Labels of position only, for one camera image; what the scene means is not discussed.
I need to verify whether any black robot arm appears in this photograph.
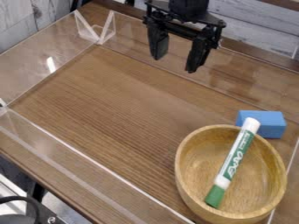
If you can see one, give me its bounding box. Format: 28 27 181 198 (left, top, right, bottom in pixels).
143 0 227 74

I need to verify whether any brown wooden bowl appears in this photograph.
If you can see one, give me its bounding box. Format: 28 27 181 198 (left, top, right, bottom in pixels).
173 124 287 224

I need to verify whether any black equipment lower left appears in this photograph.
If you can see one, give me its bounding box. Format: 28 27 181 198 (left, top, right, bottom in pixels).
0 196 61 224

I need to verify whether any green white Expo marker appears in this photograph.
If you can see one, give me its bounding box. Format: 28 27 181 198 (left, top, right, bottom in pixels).
204 117 260 208

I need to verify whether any clear acrylic barrier wall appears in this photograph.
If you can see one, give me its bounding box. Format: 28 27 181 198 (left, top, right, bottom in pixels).
0 6 299 224

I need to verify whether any blue sponge block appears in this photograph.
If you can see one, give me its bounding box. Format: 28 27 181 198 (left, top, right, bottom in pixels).
236 110 287 139

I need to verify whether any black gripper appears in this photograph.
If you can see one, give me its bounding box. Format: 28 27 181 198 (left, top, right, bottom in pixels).
143 0 227 74

